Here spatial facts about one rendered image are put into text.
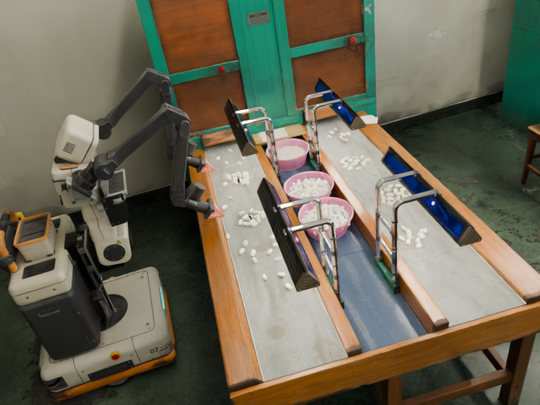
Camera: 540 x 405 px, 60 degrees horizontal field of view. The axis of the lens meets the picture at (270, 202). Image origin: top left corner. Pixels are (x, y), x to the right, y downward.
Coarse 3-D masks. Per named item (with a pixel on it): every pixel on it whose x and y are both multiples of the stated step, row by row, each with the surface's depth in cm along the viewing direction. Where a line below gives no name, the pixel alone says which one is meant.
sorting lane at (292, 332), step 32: (224, 160) 293; (256, 160) 287; (224, 192) 262; (256, 192) 257; (224, 224) 237; (256, 256) 212; (256, 288) 196; (256, 320) 182; (288, 320) 179; (320, 320) 177; (256, 352) 169; (288, 352) 167; (320, 352) 165
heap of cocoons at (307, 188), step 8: (296, 184) 257; (304, 184) 256; (312, 184) 257; (320, 184) 254; (328, 184) 255; (288, 192) 255; (296, 192) 252; (304, 192) 253; (312, 192) 248; (320, 192) 248
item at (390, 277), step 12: (384, 180) 180; (396, 180) 181; (432, 192) 169; (396, 204) 168; (396, 216) 170; (396, 228) 173; (396, 240) 176; (396, 252) 179; (384, 264) 200; (396, 264) 183; (384, 276) 197; (396, 276) 186; (396, 288) 189
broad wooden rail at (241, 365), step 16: (192, 176) 277; (208, 176) 276; (208, 192) 259; (208, 224) 234; (208, 240) 223; (224, 240) 224; (208, 256) 214; (224, 256) 212; (208, 272) 205; (224, 272) 203; (224, 288) 195; (224, 304) 188; (240, 304) 188; (224, 320) 181; (240, 320) 180; (224, 336) 174; (240, 336) 173; (224, 352) 168; (240, 352) 167; (224, 368) 163; (240, 368) 161; (256, 368) 162; (240, 384) 157; (256, 384) 159
